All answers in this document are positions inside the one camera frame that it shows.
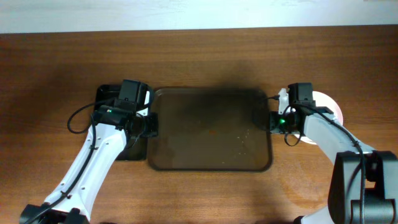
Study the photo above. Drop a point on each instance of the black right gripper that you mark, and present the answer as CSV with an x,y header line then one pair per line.
x,y
274,122

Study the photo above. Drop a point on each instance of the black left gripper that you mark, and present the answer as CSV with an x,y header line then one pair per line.
x,y
151,125

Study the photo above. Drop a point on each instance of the white plate with ketchup streak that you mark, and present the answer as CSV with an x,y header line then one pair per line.
x,y
322,99

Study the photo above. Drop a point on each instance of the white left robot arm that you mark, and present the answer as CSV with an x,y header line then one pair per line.
x,y
111,131

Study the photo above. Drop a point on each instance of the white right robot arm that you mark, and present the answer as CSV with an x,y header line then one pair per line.
x,y
363,186

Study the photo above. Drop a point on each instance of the black water tray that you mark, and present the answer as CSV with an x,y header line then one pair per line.
x,y
135,150

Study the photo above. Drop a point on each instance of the brown serving tray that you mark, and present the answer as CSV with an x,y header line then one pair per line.
x,y
211,129

